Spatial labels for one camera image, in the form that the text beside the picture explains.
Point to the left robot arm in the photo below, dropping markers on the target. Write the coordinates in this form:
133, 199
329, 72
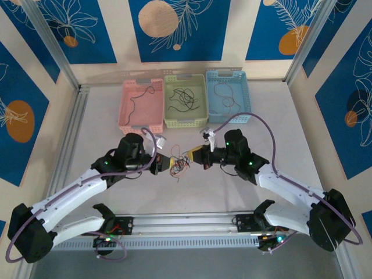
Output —
72, 189

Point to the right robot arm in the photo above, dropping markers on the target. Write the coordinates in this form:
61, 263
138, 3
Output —
290, 189

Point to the pink plastic basket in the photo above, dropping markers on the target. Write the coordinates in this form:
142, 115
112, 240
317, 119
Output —
145, 116

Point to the blue plastic basket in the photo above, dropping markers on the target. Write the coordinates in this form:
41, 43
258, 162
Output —
221, 110

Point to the green plastic basket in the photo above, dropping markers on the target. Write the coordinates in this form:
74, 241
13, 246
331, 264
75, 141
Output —
174, 116

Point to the perforated metal strip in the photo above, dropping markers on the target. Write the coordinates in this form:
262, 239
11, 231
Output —
130, 74

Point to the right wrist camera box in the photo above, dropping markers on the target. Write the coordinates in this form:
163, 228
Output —
207, 133

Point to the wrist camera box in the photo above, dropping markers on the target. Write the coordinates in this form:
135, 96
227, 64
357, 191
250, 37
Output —
207, 133
159, 141

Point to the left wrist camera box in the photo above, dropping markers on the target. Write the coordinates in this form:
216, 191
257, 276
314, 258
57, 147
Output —
159, 141

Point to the long aluminium frame rail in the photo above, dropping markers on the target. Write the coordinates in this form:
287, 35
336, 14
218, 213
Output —
186, 225

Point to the short aluminium frame rail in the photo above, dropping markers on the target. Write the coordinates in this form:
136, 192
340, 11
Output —
78, 116

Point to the right aluminium frame post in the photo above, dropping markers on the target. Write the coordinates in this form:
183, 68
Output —
314, 35

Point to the aluminium frame post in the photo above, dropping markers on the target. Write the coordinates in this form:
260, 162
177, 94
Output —
52, 40
314, 35

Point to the left aluminium frame post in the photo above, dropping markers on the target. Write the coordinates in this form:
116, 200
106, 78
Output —
52, 40

